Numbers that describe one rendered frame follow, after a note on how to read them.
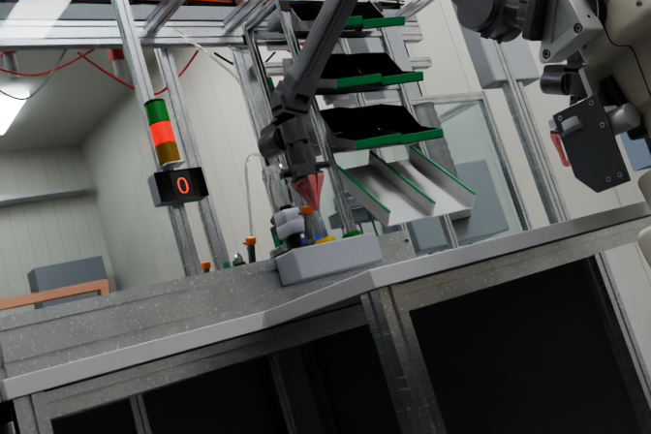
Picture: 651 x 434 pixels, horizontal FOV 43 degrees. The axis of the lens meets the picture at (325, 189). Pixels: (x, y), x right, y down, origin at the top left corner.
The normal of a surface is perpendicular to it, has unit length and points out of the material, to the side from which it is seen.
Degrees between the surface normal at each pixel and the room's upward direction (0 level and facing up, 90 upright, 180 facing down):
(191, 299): 90
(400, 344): 90
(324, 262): 90
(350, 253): 90
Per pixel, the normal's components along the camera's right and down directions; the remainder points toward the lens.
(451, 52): -0.79, 0.13
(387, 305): 0.54, -0.31
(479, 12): -0.74, -0.11
